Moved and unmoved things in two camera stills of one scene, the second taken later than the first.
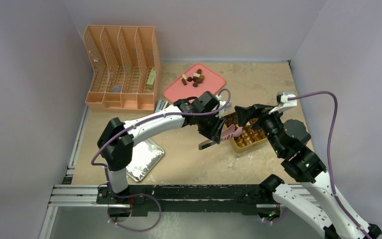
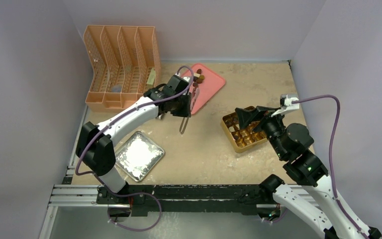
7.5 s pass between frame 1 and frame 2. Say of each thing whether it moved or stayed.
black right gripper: stayed
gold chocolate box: stayed
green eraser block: stayed
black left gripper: moved
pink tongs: moved
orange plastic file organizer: stayed
